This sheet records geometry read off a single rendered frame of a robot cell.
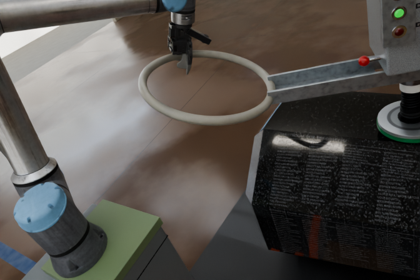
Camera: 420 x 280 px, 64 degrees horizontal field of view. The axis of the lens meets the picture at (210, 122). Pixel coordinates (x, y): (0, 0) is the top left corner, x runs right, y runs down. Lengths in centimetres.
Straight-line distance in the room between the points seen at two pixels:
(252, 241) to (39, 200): 134
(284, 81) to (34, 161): 90
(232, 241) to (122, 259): 109
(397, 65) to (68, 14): 92
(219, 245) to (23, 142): 137
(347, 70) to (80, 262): 109
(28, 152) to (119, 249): 43
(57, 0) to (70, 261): 78
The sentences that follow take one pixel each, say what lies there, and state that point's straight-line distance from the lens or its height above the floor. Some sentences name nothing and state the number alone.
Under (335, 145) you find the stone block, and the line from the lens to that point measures 138.
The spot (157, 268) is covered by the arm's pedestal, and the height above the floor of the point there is 73.
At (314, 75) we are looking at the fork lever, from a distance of 125.
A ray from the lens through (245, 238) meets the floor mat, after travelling 215.
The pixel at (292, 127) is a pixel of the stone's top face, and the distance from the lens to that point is 146.
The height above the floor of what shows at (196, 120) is 119.
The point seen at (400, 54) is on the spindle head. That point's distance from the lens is 109.
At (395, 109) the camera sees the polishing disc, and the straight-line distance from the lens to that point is 140.
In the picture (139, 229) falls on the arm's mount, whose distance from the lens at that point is 123.
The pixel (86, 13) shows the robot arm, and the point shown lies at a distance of 101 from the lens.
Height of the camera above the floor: 171
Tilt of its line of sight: 32 degrees down
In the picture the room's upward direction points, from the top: 22 degrees counter-clockwise
